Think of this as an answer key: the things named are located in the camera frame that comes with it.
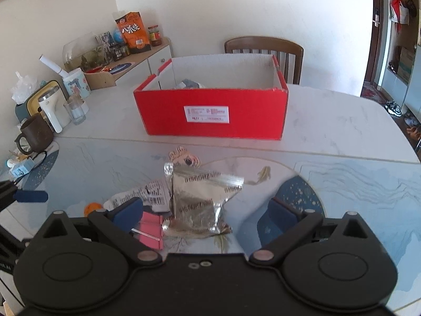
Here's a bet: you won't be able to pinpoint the illustrated picture card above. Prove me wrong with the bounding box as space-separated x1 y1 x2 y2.
99 32 114 65

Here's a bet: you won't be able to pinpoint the wooden chair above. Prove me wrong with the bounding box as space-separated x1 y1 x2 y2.
224 37 304 85

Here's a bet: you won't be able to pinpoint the tiger striped toy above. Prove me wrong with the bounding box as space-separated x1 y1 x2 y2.
169 145 201 168

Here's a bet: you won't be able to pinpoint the orange snack bag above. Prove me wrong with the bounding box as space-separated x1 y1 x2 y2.
115 11 152 55

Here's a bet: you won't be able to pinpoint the white marble desktop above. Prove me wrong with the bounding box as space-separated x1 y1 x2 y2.
0 82 421 316

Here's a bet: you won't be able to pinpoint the white wall cabinet unit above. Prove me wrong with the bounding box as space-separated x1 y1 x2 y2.
378 0 421 126

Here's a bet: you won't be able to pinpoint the brown mug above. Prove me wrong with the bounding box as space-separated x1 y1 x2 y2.
15 112 55 156

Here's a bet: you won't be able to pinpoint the small orange ball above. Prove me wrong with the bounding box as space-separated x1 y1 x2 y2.
84 202 103 218

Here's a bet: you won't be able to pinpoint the red hanging bag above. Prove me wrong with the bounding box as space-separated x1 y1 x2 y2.
390 0 410 24

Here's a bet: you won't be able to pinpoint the glass fishbowl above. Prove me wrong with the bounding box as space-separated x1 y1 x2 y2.
62 33 111 72

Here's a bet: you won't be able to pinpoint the cardboard storage box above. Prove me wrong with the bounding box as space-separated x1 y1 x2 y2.
398 47 415 83

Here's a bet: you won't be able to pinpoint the floral pen cup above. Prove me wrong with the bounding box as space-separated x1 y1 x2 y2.
62 68 92 99

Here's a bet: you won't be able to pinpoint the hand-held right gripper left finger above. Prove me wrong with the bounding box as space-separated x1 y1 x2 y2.
41 197 163 266

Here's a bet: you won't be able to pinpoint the round blue mat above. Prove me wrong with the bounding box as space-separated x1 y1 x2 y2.
110 61 136 75

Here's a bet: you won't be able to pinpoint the clear plastic bag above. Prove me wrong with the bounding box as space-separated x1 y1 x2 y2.
11 71 39 104

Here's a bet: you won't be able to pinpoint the yellow teal tissue box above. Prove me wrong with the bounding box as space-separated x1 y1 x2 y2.
15 80 61 126

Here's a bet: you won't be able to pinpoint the white side cabinet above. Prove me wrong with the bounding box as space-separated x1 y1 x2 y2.
108 38 173 86

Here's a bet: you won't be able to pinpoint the clear glass cup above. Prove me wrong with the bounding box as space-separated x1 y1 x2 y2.
63 96 87 126

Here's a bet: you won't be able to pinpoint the dark glass jars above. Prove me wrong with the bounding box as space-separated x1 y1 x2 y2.
110 43 130 61

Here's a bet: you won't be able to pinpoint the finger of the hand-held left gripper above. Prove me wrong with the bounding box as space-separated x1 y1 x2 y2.
0 179 49 212

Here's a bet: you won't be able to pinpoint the small blue box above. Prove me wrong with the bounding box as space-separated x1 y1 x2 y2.
8 156 35 177

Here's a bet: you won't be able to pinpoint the silver foil packet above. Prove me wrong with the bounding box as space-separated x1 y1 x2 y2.
162 162 244 239

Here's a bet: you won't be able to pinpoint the red cardboard box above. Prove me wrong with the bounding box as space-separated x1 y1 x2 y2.
133 54 289 141

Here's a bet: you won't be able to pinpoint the wooden desk organizer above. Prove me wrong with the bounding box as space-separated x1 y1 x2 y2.
82 67 116 90

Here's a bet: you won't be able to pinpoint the brown door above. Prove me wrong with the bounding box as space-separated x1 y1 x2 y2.
360 0 389 97

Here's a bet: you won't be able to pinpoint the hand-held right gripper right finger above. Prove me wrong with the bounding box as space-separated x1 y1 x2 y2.
248 197 374 266

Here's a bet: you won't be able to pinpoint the white paper roll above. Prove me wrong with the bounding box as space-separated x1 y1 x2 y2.
39 55 68 79

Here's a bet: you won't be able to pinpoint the printed table mat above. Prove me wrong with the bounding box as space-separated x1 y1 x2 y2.
0 136 421 316

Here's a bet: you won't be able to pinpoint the white thermos jug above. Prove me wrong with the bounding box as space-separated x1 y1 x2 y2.
38 86 71 134

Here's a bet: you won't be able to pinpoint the red sauce jar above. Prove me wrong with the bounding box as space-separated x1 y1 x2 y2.
148 25 162 47

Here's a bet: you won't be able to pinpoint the blue grey packet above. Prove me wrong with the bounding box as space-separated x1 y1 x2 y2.
174 79 206 89

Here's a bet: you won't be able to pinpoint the grey sneakers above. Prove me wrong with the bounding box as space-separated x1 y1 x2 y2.
385 100 402 116

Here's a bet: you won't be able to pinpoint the white printed packet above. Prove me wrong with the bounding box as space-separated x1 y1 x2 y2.
104 179 173 213

